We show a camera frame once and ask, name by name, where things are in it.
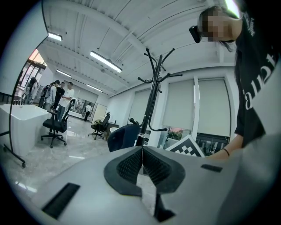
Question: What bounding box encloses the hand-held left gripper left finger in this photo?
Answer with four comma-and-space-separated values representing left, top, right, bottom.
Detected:
28, 146, 158, 225

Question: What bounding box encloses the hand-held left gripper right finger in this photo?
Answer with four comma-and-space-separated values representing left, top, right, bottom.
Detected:
143, 134, 281, 225

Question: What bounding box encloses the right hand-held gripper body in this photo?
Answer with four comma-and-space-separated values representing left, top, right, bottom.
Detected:
166, 134, 206, 158

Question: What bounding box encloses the black coat rack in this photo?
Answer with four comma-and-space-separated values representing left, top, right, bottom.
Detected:
129, 47, 184, 147

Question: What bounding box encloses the person's right forearm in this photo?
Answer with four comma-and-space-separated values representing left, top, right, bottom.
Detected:
206, 133, 244, 160

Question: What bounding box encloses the beige roller blind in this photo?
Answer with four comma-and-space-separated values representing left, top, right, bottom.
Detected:
129, 88, 152, 126
162, 79, 195, 130
197, 77, 231, 137

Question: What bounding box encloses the dark wooden desk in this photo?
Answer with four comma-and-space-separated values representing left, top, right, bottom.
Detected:
104, 122, 120, 141

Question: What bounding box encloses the black mesh office chair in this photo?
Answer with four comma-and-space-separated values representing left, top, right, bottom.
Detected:
40, 98, 77, 149
87, 112, 111, 140

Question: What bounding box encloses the person's black printed t-shirt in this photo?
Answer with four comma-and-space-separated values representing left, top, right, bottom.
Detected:
234, 10, 281, 149

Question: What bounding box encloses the white bathtub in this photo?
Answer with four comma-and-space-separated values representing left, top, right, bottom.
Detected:
0, 104, 51, 157

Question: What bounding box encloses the long ceiling light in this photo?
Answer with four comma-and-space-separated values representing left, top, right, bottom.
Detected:
56, 69, 72, 78
47, 32, 64, 42
85, 83, 103, 92
223, 0, 240, 18
90, 50, 123, 73

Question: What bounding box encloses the person's head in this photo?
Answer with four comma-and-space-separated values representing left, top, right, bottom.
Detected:
197, 5, 244, 53

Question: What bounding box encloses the black head-worn camera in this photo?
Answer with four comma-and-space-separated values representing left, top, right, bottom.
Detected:
189, 25, 202, 44

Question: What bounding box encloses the black wheeled frame stand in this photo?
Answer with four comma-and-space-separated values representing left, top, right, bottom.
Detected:
3, 0, 49, 169

